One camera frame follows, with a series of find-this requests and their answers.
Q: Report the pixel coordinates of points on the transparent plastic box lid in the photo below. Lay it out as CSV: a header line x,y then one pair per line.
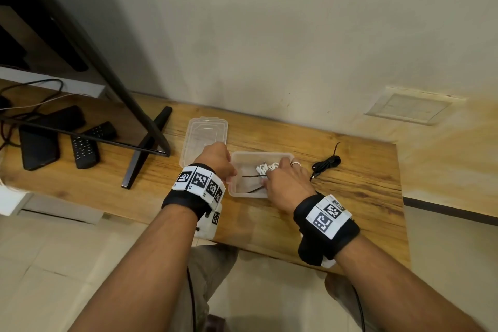
x,y
202,133

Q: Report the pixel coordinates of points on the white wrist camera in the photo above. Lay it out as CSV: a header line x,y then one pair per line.
x,y
210,226
328,263

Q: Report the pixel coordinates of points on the transparent plastic box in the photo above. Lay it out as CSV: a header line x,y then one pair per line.
x,y
245,186

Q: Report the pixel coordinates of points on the person's right hand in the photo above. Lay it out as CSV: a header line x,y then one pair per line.
x,y
290,187

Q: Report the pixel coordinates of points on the person's left forearm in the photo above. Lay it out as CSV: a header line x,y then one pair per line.
x,y
148,273

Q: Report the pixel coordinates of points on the black flat device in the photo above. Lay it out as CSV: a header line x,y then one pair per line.
x,y
39,151

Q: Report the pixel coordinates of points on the black remote control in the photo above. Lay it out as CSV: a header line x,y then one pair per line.
x,y
85,154

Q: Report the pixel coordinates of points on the person's right forearm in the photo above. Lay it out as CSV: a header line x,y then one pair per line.
x,y
397,289

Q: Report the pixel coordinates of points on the beige wall plate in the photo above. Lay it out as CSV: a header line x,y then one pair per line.
x,y
414,106

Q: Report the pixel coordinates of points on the black television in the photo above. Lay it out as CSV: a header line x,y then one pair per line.
x,y
97,71

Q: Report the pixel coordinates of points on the person's left hand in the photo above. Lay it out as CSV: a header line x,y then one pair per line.
x,y
216,160

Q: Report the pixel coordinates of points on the white furniture panel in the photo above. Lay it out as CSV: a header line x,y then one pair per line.
x,y
13,201

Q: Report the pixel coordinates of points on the white flat device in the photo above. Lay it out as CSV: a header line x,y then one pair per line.
x,y
58,84

